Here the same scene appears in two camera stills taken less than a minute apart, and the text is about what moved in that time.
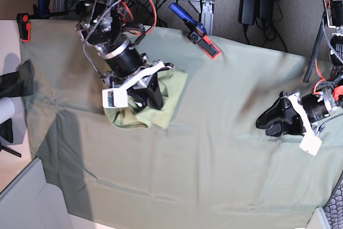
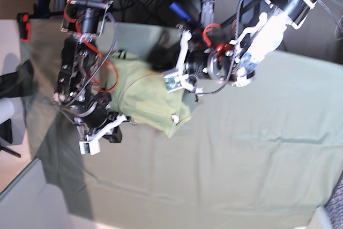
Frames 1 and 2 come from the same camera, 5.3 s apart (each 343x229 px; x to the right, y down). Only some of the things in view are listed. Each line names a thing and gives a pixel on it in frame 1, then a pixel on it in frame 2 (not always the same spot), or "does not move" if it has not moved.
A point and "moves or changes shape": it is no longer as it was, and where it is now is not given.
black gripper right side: x=298 y=113 -> x=192 y=57
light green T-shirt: x=173 y=84 moves or changes shape
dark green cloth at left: x=20 y=83 does not move
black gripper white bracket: x=127 y=68 -> x=96 y=119
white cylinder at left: x=7 y=109 does not move
